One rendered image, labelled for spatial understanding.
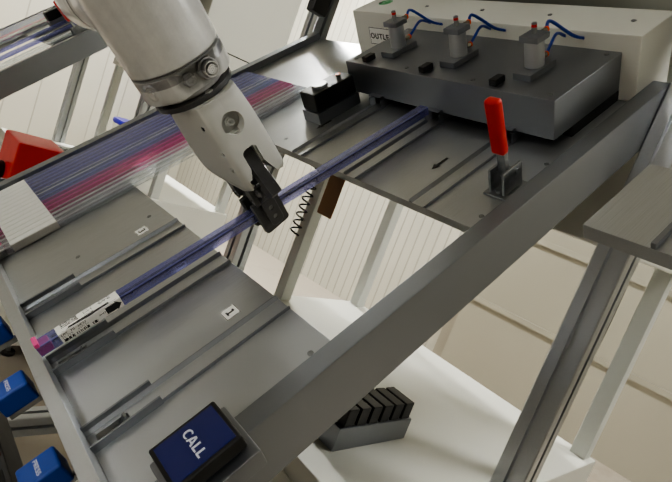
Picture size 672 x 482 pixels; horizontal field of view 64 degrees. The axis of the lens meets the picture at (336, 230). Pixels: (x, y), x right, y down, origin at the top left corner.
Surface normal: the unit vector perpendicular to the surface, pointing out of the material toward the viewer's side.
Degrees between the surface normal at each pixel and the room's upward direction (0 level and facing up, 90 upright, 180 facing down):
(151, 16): 103
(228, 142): 96
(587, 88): 90
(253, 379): 43
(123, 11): 119
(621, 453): 90
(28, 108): 90
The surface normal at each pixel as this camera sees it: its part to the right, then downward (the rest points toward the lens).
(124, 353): -0.22, -0.78
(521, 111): -0.75, 0.52
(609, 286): -0.69, -0.15
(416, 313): 0.62, 0.34
